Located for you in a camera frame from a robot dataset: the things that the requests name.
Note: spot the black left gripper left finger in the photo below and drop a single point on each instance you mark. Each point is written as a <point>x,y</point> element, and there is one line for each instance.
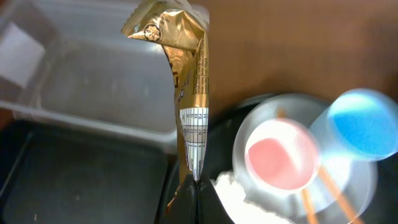
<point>183,207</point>

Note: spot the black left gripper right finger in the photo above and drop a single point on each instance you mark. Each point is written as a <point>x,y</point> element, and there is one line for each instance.
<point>210,210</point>

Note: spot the pink cup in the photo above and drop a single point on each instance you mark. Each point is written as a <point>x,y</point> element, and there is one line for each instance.
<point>281,154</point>

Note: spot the gold snack wrapper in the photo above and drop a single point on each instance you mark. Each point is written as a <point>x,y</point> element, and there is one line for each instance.
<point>182,31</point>

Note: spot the white napkin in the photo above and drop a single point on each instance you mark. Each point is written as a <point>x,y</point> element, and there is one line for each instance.
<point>238,207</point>

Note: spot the round black tray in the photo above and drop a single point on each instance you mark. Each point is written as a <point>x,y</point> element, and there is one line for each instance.
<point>383,207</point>

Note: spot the wooden chopstick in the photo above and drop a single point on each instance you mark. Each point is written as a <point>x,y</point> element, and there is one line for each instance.
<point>308,205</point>
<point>339,196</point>

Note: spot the grey plate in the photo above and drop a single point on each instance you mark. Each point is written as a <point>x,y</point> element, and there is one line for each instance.
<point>356,179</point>

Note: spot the black rectangular tray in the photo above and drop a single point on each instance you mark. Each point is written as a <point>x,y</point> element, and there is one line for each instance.
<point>55,175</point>

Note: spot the blue cup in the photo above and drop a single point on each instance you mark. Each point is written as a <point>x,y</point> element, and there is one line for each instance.
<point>365,123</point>

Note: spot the clear plastic bin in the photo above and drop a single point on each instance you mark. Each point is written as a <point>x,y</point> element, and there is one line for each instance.
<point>91,76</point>

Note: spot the white label on bin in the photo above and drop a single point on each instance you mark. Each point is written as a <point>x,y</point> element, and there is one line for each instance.
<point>20,55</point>

